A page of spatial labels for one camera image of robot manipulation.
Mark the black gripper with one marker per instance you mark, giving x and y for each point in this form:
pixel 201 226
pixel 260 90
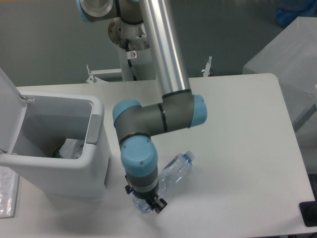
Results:
pixel 151 196

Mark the clear plastic water bottle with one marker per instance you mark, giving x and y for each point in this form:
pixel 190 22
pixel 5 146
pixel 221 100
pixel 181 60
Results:
pixel 172 173

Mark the white trash bag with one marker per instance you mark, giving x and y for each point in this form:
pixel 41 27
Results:
pixel 71 149

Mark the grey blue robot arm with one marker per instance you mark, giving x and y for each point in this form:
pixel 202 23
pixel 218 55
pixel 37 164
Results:
pixel 166 104

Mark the trash inside can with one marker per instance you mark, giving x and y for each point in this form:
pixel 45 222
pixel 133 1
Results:
pixel 56 153

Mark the white trash can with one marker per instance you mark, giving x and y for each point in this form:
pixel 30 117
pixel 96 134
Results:
pixel 50 119

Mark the white trash can lid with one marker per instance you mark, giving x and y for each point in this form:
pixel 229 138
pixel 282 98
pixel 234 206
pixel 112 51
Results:
pixel 12 112

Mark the black device at edge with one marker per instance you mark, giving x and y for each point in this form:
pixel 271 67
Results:
pixel 309 213

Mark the grey white side cabinet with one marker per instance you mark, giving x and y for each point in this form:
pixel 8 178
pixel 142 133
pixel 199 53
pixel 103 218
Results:
pixel 292 57

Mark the blue plastic bag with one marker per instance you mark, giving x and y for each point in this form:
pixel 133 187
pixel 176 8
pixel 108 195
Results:
pixel 288 10

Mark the white pedestal base frame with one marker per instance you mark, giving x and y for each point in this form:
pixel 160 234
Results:
pixel 115 75

